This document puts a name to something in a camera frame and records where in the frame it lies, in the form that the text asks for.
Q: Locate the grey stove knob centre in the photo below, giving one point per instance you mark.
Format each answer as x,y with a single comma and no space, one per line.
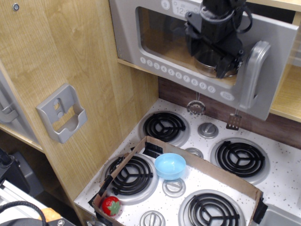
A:
174,188

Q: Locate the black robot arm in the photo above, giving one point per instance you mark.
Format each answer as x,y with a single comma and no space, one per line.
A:
218,11

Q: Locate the stove burner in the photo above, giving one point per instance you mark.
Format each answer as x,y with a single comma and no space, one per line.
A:
210,208
241,157
166,126
136,182

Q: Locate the metal pot in microwave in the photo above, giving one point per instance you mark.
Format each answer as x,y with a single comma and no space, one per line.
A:
206,63

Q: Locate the grey stove knob front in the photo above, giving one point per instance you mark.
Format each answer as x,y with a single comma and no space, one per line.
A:
152,218

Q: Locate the hanging toy strainer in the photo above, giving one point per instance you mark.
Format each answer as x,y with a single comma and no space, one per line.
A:
196,107

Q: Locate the light blue plastic bowl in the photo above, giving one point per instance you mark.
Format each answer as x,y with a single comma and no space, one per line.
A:
170,166

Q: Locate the hanging toy spatula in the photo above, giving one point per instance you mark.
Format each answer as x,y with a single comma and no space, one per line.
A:
234,121

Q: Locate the grey toy microwave door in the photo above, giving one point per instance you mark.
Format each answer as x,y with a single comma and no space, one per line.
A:
151,35

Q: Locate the back right stove burner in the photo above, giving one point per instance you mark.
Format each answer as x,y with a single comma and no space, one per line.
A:
241,157

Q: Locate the back left stove burner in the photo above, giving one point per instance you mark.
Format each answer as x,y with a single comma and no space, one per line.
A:
166,126

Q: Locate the small grey stove knob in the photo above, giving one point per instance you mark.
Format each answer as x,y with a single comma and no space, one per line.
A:
195,152

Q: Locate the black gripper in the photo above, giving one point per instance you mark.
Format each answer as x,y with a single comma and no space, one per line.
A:
221,38

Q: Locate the wooden toy kitchen cabinet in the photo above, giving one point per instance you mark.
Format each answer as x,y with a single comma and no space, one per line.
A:
48,43

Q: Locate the grey stove knob back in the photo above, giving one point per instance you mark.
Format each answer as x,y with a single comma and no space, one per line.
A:
208,130

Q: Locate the front left stove burner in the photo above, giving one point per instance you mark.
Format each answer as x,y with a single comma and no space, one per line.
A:
136,182

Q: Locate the grey wall phone holder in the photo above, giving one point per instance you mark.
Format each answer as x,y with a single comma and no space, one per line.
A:
54,107

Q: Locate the red toy strawberry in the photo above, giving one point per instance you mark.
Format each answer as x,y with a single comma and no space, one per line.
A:
111,206

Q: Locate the grey cabinet door handle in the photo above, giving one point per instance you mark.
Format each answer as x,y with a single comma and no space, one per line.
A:
7,115

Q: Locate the front right stove burner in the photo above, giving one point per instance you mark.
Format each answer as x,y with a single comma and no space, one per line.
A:
210,208

